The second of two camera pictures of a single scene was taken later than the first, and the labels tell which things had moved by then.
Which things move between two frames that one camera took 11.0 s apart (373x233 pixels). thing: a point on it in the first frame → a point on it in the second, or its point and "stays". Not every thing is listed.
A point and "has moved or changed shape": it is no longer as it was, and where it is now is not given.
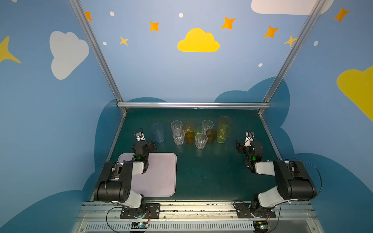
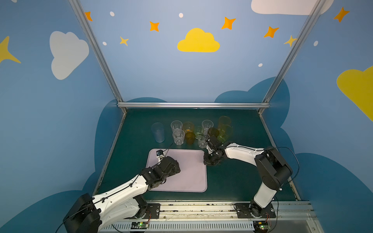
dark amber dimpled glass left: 190,137 stays
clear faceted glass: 178,135 stays
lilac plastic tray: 160,178 has moved or changed shape
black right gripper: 246,147 → 212,141
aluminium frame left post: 87,29 stays
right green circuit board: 261,224 stays
